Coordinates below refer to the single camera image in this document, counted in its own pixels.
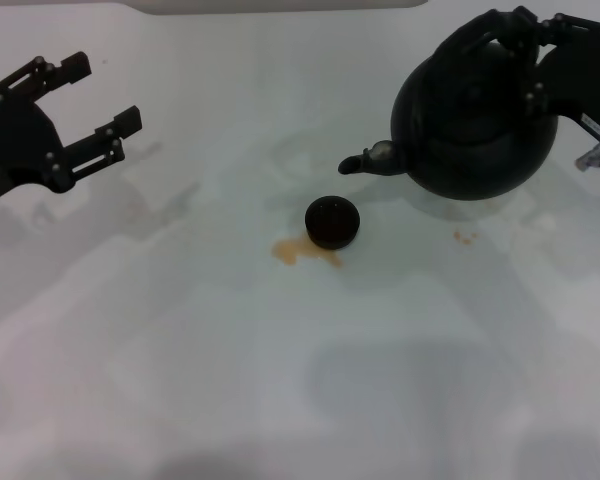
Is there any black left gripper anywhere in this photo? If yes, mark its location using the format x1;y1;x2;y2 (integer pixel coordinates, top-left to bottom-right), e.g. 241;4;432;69
0;50;144;209

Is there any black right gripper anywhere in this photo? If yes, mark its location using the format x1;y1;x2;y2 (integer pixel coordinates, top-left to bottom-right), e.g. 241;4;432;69
482;5;600;146

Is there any black round teapot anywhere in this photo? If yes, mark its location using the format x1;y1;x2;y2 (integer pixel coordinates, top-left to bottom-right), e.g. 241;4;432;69
337;12;560;202

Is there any black small teacup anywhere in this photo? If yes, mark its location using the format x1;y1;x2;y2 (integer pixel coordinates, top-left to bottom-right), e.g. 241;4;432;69
303;195;361;250

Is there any large brown tea puddle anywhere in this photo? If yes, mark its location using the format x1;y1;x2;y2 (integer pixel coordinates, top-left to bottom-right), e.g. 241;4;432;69
270;235;344;270

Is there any white tablecloth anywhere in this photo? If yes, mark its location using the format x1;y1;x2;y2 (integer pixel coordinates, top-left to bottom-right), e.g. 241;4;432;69
0;0;600;480

